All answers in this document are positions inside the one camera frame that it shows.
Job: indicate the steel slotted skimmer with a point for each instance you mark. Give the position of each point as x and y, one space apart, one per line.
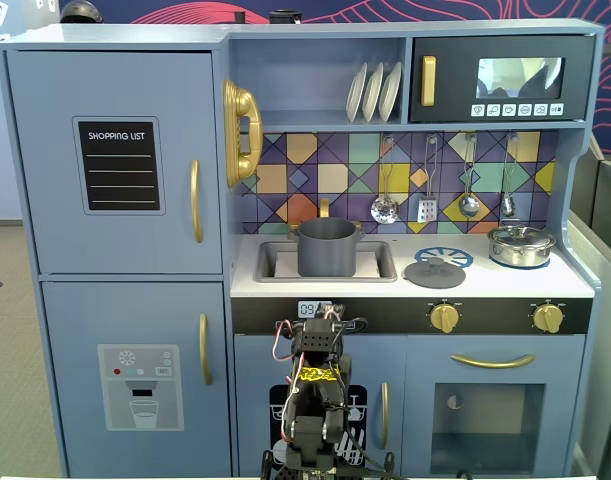
385 210

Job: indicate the gray round pot lid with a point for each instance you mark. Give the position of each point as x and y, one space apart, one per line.
435 275

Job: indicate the black helmet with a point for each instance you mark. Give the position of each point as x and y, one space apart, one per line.
82 11

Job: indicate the yellow tape label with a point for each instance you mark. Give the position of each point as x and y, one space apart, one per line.
317 373

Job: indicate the stainless steel pot lid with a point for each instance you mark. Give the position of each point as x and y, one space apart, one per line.
520 234

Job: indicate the small steel hanging utensil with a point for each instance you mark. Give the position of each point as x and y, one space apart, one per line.
508 205

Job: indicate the steel slotted spatula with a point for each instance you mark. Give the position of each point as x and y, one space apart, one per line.
428 211

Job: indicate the steel ladle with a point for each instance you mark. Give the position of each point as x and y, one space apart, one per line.
469 205

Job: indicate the gray toy plate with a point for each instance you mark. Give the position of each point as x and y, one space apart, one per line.
390 92
356 95
372 95

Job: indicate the blue dishwasher door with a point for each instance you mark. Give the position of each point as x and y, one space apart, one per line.
252 370

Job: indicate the black shopping list board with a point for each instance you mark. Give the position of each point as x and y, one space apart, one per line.
119 192

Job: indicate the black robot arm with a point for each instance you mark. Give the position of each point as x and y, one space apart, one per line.
310 435

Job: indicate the blue oven door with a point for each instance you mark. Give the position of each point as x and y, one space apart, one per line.
420 400

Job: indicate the black microwave door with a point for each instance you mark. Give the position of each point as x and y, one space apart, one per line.
450 50

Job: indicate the digital clock display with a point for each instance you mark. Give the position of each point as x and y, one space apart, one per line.
307 309

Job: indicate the blue freezer door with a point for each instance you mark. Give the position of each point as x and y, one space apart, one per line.
85 320

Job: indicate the black control panel strip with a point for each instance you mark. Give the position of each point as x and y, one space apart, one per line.
495 317

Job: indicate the gray toy sink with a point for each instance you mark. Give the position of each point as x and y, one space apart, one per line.
267 260

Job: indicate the gold toy telephone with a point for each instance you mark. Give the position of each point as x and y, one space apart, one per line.
242 105

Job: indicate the blue toy play kitchen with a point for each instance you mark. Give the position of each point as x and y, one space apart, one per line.
310 75

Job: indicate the gold toy faucet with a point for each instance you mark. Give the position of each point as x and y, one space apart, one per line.
325 207

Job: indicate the blue fridge door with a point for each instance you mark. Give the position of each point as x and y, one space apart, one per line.
60 225

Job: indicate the small black cylinder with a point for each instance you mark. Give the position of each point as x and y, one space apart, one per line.
239 16

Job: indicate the gray plastic pot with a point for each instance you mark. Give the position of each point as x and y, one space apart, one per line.
327 257

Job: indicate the gold stove knob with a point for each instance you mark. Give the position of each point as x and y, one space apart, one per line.
548 317
445 317

